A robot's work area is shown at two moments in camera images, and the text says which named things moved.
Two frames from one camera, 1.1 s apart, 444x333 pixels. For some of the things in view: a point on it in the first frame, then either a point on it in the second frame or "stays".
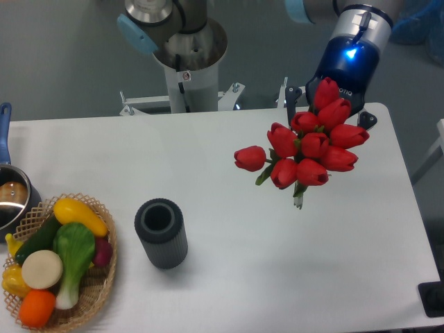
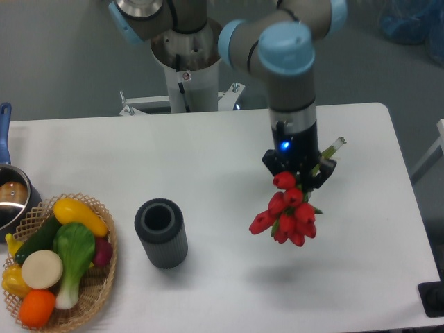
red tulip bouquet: (318, 141) → (291, 214)
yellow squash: (68, 210) stays
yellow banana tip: (13, 244) stays
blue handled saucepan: (18, 200) stays
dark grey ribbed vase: (159, 224) stays
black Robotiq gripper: (352, 94) → (299, 152)
